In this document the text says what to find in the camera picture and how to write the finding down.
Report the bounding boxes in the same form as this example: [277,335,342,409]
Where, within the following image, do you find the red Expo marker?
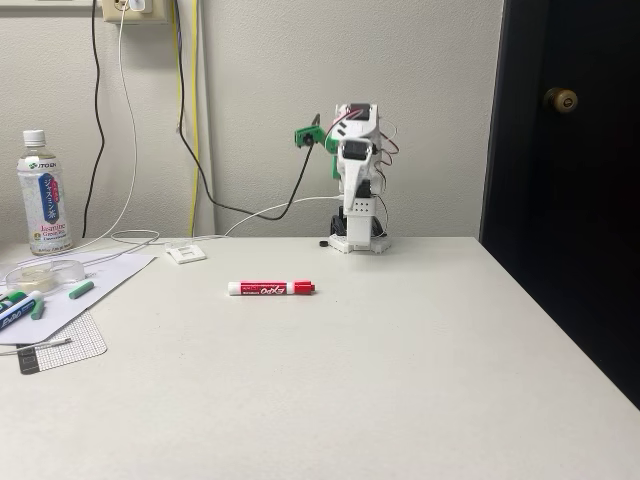
[227,280,317,297]

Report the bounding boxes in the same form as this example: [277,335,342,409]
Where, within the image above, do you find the green Expo marker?
[0,289,29,312]

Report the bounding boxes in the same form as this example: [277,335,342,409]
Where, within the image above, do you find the blue Expo marker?
[0,290,45,332]

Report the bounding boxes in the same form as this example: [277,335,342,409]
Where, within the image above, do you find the white printed plastic part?
[164,241,208,264]

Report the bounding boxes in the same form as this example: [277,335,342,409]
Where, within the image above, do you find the brass door knob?
[543,87,580,115]

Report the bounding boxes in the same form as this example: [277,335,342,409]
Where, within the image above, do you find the dark door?
[478,0,640,409]

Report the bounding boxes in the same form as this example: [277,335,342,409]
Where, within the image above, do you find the white paper sheet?
[0,249,159,346]

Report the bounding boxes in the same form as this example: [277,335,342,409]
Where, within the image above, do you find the clear petri dish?
[3,257,86,293]

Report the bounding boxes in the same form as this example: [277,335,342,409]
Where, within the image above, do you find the jasmine tea bottle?
[16,128,74,257]

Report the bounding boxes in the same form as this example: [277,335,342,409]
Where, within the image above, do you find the grid pattern card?
[16,310,109,375]

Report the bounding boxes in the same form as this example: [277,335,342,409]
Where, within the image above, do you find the thin metal probe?
[0,338,74,356]

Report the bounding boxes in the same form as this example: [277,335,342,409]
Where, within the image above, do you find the green mounted camera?
[292,123,329,150]

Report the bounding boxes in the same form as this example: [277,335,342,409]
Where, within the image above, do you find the black camera cable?
[172,0,322,222]

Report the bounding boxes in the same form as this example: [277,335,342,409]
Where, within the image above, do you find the white USB cable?
[110,195,347,259]

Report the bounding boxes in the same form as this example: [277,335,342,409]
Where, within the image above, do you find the thick yellow cable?
[188,0,201,237]

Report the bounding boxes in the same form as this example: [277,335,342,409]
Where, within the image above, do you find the thin yellow cable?
[171,0,185,134]

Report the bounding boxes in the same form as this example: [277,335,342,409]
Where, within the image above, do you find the beige wall outlet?
[101,0,171,25]

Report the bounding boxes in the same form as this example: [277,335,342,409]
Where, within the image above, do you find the white charger cable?
[17,7,139,266]

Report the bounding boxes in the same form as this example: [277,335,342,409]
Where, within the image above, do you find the black power cable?
[81,0,106,239]

